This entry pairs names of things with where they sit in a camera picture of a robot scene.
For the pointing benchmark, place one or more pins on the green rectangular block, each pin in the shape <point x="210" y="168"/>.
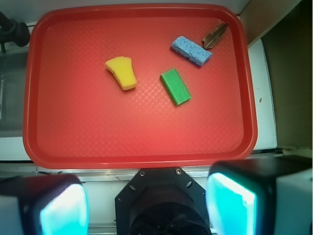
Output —
<point x="175" y="87"/>

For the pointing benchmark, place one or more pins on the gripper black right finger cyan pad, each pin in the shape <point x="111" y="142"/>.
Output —
<point x="261" y="196"/>

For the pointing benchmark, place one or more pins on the yellow sponge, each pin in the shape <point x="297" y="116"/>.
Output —
<point x="122" y="69"/>

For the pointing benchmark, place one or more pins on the red plastic tray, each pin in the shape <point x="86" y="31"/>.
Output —
<point x="76" y="116"/>

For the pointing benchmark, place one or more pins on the blue sponge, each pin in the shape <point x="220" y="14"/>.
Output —
<point x="191" y="51"/>

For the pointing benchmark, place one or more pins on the black octagonal mount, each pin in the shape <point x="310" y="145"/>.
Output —
<point x="162" y="201"/>

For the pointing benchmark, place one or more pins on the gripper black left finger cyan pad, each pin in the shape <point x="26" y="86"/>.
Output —
<point x="43" y="205"/>

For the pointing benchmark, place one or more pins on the black knob clamp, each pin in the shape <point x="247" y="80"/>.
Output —
<point x="13" y="31"/>

